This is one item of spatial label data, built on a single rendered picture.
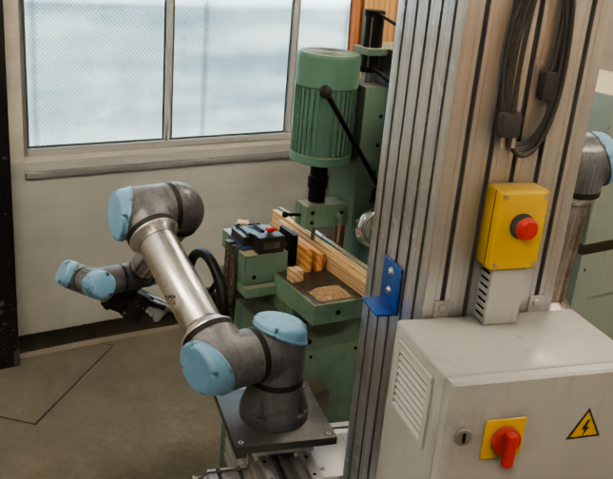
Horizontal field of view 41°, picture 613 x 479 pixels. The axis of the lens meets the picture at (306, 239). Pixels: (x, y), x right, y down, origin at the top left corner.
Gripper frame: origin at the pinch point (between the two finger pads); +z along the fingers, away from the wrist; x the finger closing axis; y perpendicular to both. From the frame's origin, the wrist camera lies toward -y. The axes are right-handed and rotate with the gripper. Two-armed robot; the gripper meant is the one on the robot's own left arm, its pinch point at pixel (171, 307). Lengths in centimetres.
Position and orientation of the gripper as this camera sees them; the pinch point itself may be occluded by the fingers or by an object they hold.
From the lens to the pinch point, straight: 245.1
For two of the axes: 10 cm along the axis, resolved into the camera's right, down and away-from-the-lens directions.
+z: 7.2, 3.7, 5.9
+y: -5.1, 8.6, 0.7
